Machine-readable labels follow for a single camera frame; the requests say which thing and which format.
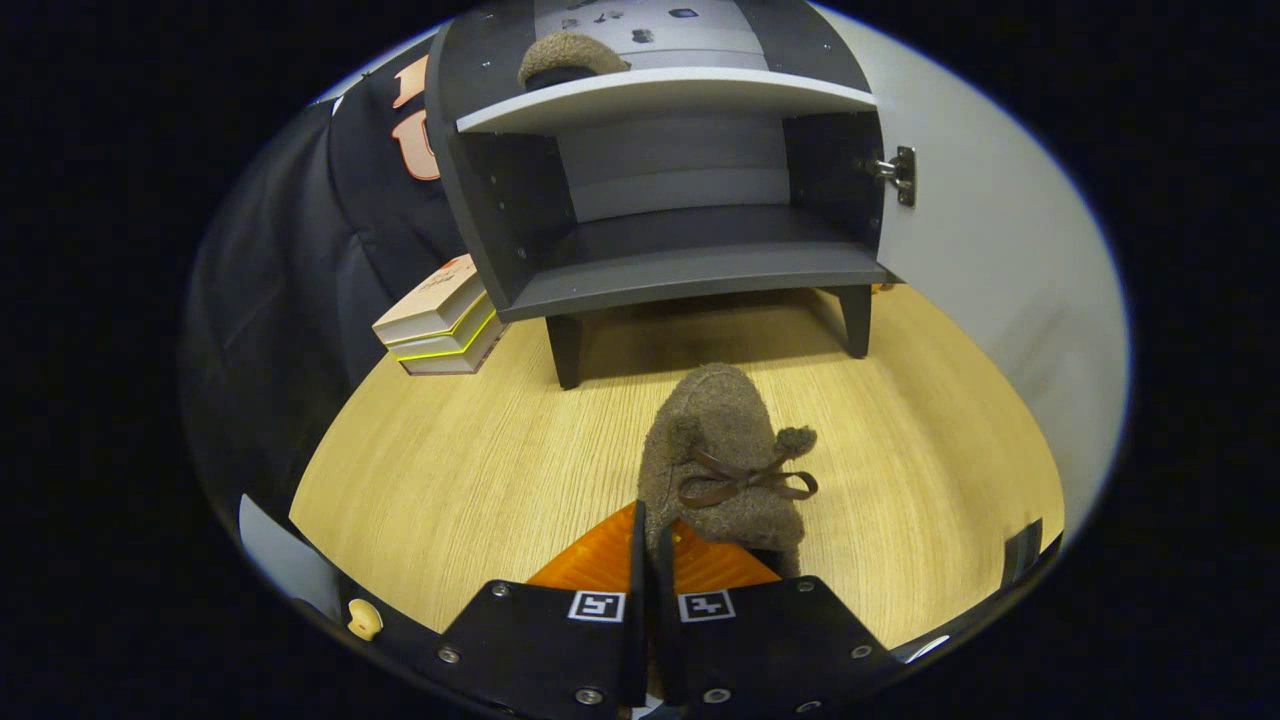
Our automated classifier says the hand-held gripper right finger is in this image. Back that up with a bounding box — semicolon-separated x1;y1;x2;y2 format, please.
655;520;901;711

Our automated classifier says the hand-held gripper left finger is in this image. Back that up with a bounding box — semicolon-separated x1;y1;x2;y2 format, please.
437;500;649;711

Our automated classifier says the brown felt shoe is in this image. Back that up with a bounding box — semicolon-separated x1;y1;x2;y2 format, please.
518;32;631;91
637;362;819;581

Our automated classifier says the dark grey shoe cabinet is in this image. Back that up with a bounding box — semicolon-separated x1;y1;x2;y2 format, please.
425;0;891;391

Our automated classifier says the metal door hinge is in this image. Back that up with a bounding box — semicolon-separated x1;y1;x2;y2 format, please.
865;145;917;209

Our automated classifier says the grey-edged book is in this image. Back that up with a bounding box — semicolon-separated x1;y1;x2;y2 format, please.
400;320;509;377

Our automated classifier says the yellow-edged book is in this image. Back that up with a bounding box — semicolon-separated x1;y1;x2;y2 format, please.
390;305;498;363

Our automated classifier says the beige orange-print book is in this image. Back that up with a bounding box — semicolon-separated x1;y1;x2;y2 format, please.
372;254;488;346

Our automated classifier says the black backdrop cloth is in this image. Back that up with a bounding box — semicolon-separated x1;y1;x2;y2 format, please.
180;40;471;501

